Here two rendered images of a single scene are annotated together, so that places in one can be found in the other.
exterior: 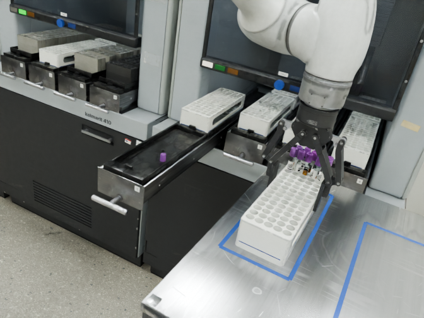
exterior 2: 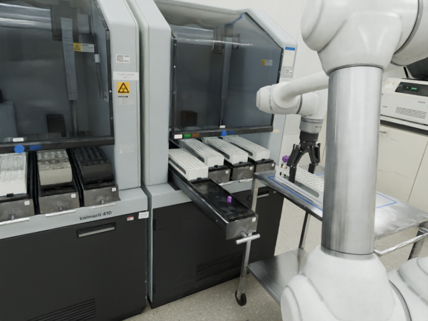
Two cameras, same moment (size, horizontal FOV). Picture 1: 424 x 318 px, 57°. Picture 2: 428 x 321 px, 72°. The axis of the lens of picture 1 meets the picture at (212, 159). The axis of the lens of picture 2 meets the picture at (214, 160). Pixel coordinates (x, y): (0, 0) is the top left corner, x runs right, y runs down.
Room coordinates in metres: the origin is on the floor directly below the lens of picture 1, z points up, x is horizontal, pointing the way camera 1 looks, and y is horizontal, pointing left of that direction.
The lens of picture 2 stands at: (0.33, 1.01, 1.35)
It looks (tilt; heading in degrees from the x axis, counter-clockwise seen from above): 20 degrees down; 307
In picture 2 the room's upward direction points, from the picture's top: 5 degrees clockwise
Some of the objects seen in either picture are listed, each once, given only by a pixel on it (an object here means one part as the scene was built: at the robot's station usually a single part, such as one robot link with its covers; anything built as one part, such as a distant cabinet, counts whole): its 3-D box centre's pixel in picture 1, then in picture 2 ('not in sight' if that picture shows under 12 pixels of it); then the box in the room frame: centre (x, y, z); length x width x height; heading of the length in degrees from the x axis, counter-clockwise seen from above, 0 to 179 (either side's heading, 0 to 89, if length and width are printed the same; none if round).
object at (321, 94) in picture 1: (323, 89); (311, 124); (0.74, -0.19, 1.10); 0.09 x 0.09 x 0.06
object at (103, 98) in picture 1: (154, 79); (89, 167); (1.62, 0.30, 0.78); 0.73 x 0.14 x 0.09; 158
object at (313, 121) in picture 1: (313, 125); (307, 141); (0.74, -0.19, 1.03); 0.08 x 0.07 x 0.09; 66
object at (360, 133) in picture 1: (356, 141); (247, 148); (1.17, -0.45, 0.83); 0.30 x 0.10 x 0.06; 158
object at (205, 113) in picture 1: (214, 109); (185, 164); (1.24, 0.02, 0.83); 0.30 x 0.10 x 0.06; 158
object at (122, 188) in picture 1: (186, 141); (201, 188); (1.07, 0.09, 0.78); 0.73 x 0.14 x 0.09; 158
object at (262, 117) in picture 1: (267, 113); (202, 153); (1.29, -0.16, 0.83); 0.30 x 0.10 x 0.06; 158
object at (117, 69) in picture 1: (120, 73); (97, 170); (1.40, 0.39, 0.85); 0.12 x 0.02 x 0.06; 68
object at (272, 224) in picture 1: (286, 206); (306, 183); (0.70, -0.17, 0.85); 0.30 x 0.10 x 0.06; 156
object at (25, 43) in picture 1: (29, 44); not in sight; (1.57, 0.81, 0.85); 0.12 x 0.02 x 0.06; 69
